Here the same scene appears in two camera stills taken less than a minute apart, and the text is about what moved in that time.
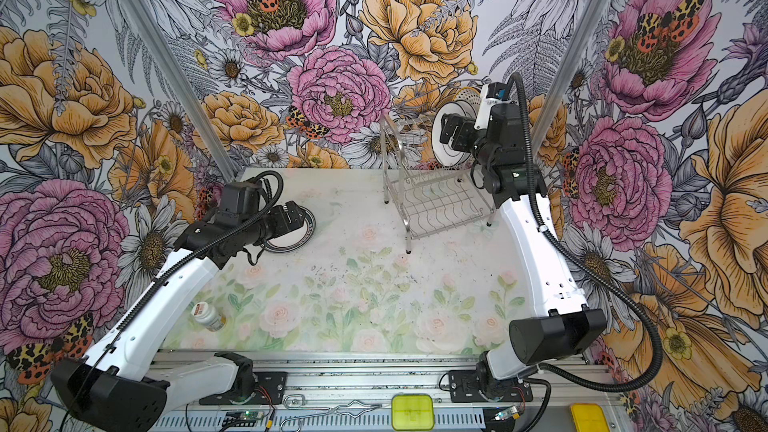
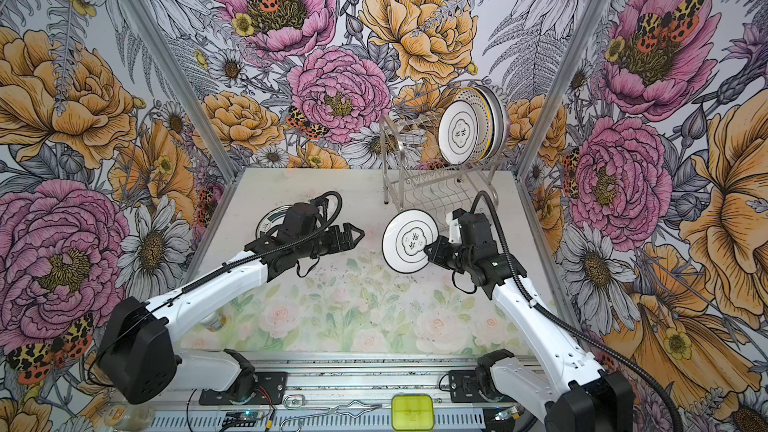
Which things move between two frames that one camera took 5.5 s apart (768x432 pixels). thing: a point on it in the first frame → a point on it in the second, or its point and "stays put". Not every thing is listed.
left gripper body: [273, 224] → [308, 245]
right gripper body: [470, 140] → [460, 257]
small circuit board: [242, 418] stays put
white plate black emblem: [448, 156] → [405, 237]
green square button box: [412, 412] stays put
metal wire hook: [352, 408] stays put
